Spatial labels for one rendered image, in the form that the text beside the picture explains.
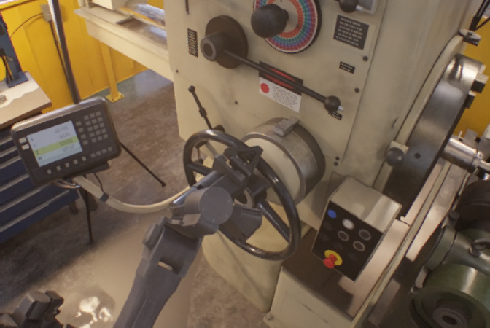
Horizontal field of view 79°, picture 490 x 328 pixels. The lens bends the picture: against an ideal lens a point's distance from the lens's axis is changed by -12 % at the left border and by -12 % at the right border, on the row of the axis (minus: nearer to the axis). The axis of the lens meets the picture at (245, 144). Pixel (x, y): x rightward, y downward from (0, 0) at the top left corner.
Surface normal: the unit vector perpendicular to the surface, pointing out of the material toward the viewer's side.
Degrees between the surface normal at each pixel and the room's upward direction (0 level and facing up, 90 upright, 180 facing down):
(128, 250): 0
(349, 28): 90
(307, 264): 0
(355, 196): 0
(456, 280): 28
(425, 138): 58
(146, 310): 47
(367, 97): 90
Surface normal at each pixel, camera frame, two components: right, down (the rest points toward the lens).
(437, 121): -0.46, -0.16
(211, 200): 0.55, -0.21
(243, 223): 0.23, -0.60
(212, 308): 0.04, -0.75
